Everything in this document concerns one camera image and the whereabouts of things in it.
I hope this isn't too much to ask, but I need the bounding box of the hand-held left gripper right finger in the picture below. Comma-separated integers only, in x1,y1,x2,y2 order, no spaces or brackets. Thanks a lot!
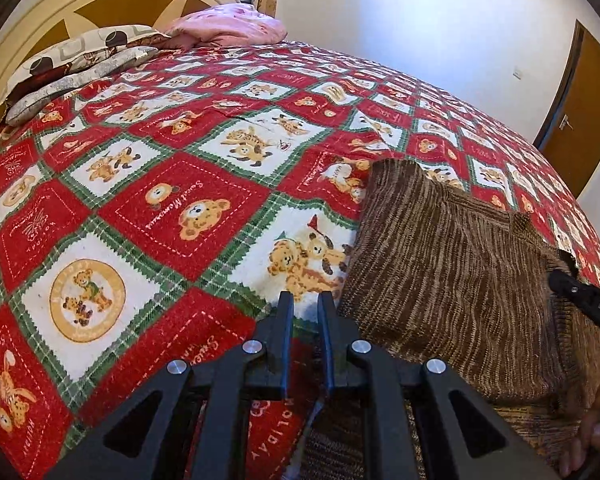
317,291,566,480

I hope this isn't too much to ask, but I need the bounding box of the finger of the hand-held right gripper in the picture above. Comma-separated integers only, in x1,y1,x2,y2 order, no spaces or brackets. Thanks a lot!
549,269,600,346

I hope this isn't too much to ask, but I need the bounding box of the pink quilted pillow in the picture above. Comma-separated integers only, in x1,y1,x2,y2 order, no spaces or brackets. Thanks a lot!
162,3,288,51

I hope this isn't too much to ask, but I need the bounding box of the grey floral pillow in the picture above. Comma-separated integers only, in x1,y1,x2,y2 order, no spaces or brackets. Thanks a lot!
5,46,160,127

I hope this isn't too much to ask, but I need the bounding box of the brown knitted sweater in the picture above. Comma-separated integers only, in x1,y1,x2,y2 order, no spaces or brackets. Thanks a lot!
300,159,600,480

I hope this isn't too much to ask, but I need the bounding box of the brown wooden door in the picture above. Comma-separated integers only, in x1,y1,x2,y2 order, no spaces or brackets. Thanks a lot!
532,20,600,201

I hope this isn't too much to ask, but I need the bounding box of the cream wooden headboard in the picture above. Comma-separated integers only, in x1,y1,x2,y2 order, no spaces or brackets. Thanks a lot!
0,0,243,156

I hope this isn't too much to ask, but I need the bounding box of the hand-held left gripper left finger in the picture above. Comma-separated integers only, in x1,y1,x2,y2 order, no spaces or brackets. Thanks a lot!
45,291,295,480

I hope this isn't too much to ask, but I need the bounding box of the person's right hand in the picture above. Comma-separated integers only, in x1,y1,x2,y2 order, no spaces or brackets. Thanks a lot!
559,407,600,480

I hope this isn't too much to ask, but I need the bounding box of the circle patterned pillow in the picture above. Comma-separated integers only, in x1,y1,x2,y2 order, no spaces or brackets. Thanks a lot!
5,25,171,106

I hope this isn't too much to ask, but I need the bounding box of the red bear printed blanket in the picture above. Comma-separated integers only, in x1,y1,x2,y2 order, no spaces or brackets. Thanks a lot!
0,40,600,480

